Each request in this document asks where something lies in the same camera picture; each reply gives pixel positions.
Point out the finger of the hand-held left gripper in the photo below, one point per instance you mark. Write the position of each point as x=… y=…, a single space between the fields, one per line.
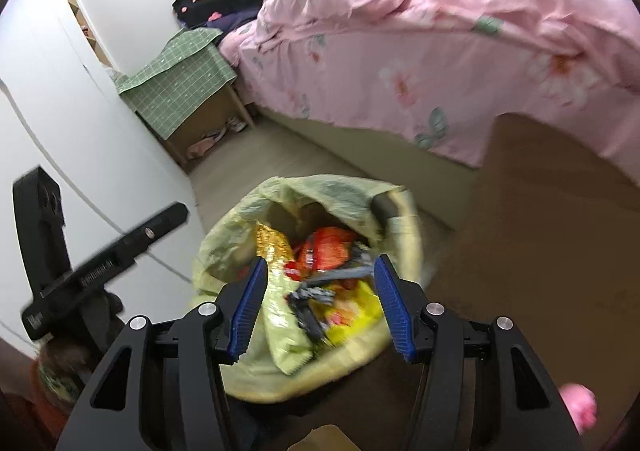
x=160 y=228

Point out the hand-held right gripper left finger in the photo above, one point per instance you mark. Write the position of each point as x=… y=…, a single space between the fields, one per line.
x=247 y=311

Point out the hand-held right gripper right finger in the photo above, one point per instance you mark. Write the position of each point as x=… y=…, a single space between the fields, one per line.
x=395 y=311

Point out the yellow red snack wrapper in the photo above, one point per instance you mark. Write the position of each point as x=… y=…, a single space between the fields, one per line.
x=362 y=311

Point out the pale green snack packet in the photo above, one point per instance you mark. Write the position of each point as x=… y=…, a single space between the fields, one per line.
x=282 y=326

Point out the dark grey snack wrapper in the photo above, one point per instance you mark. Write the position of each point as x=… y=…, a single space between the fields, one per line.
x=305 y=311

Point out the yellow plastic bag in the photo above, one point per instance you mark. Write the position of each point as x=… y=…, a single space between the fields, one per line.
x=235 y=241

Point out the person's left forearm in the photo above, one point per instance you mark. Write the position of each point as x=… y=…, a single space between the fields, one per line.
x=17 y=366

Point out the gold snack wrapper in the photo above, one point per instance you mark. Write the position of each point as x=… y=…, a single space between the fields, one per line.
x=272 y=243

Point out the orange snack packet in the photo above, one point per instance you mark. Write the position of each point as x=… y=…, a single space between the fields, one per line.
x=325 y=246

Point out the wooden nightstand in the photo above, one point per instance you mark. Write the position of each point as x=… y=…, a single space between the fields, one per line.
x=240 y=106

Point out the green checked cloth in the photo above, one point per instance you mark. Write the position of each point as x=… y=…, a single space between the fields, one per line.
x=175 y=76

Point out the pink slipper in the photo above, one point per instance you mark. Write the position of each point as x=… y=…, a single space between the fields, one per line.
x=580 y=406

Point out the pink floral bedding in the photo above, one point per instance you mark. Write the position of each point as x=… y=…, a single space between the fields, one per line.
x=425 y=56

